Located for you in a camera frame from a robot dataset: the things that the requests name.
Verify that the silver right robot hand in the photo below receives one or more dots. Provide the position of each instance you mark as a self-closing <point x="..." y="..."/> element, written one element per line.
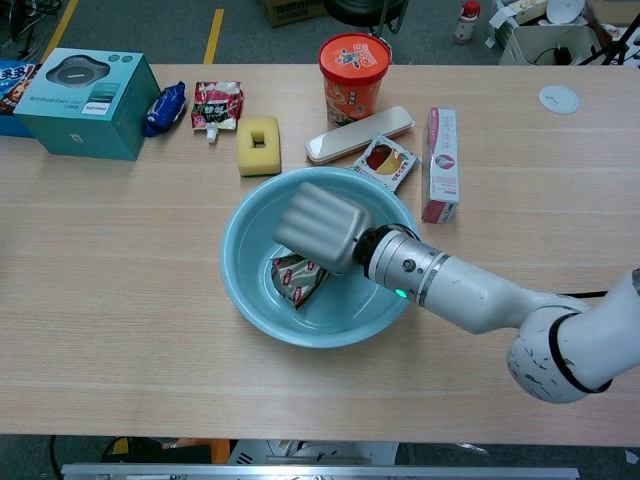
<point x="322" y="227"/>

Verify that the gold foil snack packet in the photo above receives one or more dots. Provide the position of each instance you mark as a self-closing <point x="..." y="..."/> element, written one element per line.
<point x="295" y="280"/>

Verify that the white red snack packet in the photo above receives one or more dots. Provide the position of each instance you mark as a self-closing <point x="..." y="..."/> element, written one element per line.
<point x="385" y="160"/>

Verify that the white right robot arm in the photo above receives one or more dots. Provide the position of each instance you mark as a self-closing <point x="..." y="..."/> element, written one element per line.
<point x="475" y="295"/>

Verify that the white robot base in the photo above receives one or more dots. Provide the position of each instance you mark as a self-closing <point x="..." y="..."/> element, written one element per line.
<point x="320" y="451"/>

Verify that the light blue plastic basin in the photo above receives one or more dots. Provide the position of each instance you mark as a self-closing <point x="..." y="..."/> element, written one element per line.
<point x="255" y="215"/>

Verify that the beige cutlery case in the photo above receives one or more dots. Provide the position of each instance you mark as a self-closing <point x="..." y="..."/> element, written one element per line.
<point x="360" y="132"/>

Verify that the yellow sponge with square hole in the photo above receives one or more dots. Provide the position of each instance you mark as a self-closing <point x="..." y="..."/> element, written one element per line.
<point x="247" y="150"/>

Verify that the pink cling film box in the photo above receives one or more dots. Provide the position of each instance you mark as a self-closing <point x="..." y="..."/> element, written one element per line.
<point x="442" y="165"/>

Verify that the red spouted drink pouch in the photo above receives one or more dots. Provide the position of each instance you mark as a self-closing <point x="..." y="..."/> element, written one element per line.
<point x="217" y="107"/>

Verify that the red instant noodle cup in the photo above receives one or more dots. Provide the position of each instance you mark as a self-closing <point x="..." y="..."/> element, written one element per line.
<point x="355" y="60"/>

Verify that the blue cookie packet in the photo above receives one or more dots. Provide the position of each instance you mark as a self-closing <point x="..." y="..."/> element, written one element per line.
<point x="165" y="107"/>

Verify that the brown cardboard box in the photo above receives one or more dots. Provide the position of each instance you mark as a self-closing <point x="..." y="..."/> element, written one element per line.
<point x="290" y="12"/>

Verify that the black chair base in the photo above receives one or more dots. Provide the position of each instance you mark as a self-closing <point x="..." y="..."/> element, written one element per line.
<point x="360" y="10"/>

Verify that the red and white bottle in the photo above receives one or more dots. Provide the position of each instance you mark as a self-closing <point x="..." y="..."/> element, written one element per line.
<point x="466" y="22"/>

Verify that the round grey table grommet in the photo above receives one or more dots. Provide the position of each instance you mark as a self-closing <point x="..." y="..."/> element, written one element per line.
<point x="559" y="99"/>

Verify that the teal speaker box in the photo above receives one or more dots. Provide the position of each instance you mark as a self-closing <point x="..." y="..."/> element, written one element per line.
<point x="75" y="105"/>

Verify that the white cardboard box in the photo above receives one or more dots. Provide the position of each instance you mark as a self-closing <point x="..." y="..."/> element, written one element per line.
<point x="535" y="45"/>

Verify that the blue chocolate cookie box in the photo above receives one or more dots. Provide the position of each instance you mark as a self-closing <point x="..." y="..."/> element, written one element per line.
<point x="10" y="82"/>

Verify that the aluminium rail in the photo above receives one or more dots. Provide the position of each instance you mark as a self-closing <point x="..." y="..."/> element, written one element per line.
<point x="320" y="472"/>

